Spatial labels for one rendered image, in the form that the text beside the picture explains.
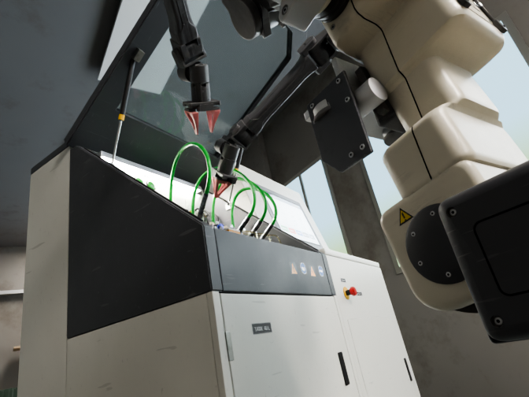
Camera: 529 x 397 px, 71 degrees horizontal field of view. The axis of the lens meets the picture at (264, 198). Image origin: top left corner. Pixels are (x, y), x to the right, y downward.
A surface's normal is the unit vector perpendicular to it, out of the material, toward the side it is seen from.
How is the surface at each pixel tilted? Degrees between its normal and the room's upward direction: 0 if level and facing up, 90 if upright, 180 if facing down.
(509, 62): 90
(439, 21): 90
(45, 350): 90
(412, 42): 90
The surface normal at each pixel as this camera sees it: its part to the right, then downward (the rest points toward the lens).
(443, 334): -0.82, -0.07
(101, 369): -0.55, -0.22
